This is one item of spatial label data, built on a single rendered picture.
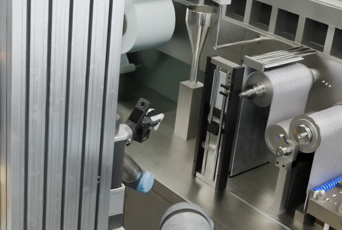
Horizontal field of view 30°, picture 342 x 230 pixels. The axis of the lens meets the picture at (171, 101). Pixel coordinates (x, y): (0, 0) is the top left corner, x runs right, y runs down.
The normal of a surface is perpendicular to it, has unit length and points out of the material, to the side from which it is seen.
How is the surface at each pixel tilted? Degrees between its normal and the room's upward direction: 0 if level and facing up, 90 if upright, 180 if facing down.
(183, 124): 90
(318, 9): 90
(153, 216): 90
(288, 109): 92
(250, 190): 0
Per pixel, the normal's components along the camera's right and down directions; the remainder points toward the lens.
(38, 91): 0.51, 0.39
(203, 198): 0.11, -0.91
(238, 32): -0.75, 0.19
